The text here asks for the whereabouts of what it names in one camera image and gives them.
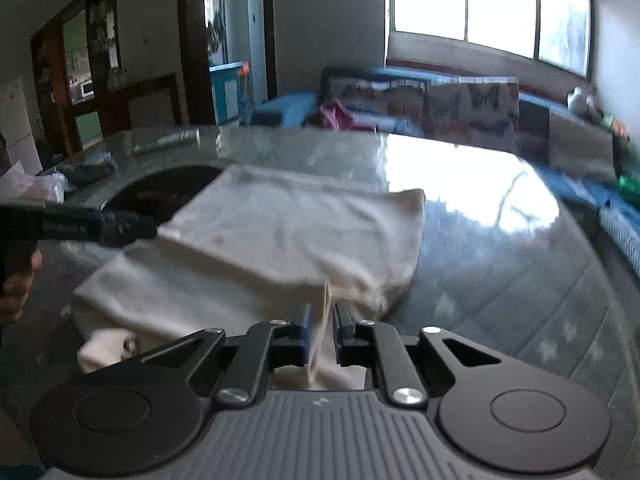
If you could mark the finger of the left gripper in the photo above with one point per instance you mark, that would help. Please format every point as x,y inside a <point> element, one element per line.
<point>122,228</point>

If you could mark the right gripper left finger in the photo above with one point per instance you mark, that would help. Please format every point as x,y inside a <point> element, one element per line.
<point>253,357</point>

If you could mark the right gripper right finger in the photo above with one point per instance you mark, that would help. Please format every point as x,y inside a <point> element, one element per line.
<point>383,352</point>

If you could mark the cream white garment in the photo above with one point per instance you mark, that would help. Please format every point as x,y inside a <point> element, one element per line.
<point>253,246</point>

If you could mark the person's left hand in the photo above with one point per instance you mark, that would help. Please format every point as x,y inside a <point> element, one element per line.
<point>16,290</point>

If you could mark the white plastic bag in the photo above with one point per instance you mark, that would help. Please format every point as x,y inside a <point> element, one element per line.
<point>16,183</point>

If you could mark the round black table heater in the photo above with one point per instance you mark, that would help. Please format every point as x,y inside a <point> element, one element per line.
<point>160,195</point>

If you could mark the dark blue cloth bundle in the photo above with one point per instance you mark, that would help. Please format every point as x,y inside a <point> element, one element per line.
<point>94,168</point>

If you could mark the white refrigerator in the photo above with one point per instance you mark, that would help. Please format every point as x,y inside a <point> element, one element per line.
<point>16,129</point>

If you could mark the grey remote control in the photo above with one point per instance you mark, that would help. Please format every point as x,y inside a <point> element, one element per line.
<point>166,142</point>

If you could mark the dark wooden side table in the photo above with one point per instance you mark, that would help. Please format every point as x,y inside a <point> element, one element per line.
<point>144,104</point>

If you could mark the grey quilted star table cover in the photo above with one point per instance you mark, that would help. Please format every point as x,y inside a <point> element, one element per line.
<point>502,261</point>

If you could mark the blue cabinet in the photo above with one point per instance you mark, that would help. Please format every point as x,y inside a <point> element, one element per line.
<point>228,82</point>

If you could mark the pink crumpled garment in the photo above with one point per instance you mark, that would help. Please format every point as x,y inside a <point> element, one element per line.
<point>331,115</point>

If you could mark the butterfly pillow left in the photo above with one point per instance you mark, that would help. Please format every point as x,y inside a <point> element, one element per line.
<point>392,106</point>

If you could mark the butterfly pillow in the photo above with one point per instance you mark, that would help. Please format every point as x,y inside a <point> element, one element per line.
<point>480,112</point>
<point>392,106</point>

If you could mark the butterfly pillow right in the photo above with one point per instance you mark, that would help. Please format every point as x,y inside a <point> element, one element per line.
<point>480,112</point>

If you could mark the patterned sofa edge cover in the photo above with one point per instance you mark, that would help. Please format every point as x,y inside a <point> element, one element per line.
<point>623,233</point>

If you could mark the grey plain pillow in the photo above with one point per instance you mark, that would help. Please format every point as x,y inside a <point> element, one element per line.
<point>580,150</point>

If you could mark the blue corner sofa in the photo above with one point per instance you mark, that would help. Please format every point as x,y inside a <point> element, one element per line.
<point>584,198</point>

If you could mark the white plush toy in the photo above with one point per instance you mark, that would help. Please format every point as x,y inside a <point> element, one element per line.
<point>581,103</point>

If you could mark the large window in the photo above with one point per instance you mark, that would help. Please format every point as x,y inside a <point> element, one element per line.
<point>555,32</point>

